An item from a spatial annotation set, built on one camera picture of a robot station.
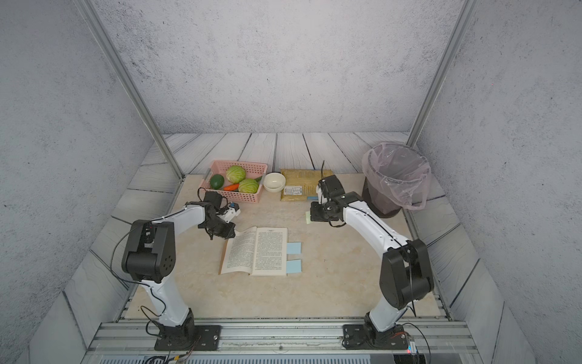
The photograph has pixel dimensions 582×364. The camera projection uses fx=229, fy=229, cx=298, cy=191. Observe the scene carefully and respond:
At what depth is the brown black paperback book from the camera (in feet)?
2.87

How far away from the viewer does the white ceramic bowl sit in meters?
1.12

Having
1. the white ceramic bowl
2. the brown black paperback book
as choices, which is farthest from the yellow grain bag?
the brown black paperback book

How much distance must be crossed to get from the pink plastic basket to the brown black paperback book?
17 centimetres

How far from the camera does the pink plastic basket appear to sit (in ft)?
3.56

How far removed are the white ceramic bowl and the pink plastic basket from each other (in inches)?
0.9
